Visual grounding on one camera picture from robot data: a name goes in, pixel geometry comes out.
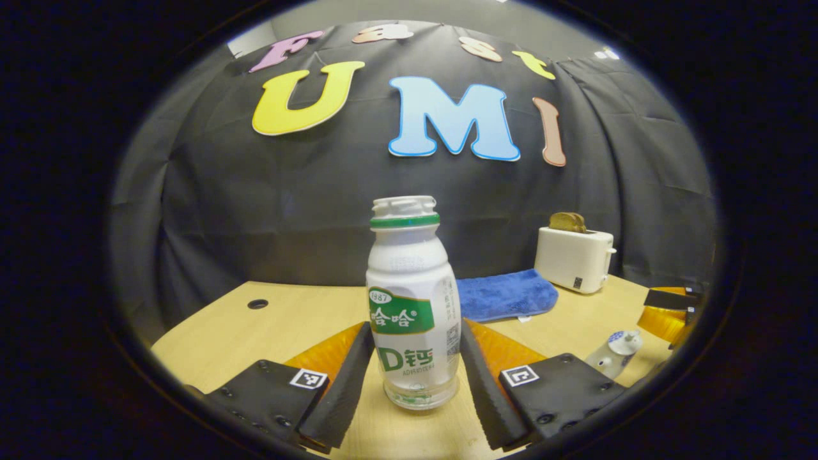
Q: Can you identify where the white toaster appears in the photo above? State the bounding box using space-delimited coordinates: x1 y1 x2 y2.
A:
534 226 617 295

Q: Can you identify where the black backdrop cloth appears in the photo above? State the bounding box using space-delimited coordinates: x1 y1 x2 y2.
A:
109 22 716 320

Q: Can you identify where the blue folded towel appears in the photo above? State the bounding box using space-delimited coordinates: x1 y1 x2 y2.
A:
455 269 560 323

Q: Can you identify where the white blue patterned teacup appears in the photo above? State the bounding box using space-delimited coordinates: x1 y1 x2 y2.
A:
585 342 635 380

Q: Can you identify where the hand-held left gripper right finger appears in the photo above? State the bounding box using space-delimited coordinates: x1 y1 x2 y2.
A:
459 319 627 451

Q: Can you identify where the white green label water bottle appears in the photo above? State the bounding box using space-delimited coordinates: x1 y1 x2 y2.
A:
366 195 462 411

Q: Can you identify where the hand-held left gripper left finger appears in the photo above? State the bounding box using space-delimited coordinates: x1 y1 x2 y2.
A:
204 321 376 456

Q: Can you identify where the brown toast slice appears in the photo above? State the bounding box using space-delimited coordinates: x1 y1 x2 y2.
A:
549 212 587 234

